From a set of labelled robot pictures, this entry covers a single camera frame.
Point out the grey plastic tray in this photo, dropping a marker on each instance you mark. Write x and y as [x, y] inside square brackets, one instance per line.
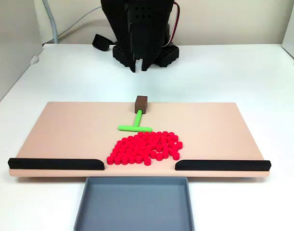
[134, 207]

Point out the beige work board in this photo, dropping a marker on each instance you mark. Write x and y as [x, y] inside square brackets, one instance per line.
[65, 134]

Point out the black edge strip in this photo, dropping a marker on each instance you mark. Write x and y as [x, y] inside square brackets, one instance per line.
[221, 165]
[55, 164]

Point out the beige partition panel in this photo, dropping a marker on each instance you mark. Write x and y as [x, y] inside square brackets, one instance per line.
[14, 48]

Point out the white partition panel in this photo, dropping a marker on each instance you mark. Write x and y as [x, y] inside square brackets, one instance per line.
[292, 24]

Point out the black table clamp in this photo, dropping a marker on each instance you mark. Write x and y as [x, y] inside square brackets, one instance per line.
[102, 42]

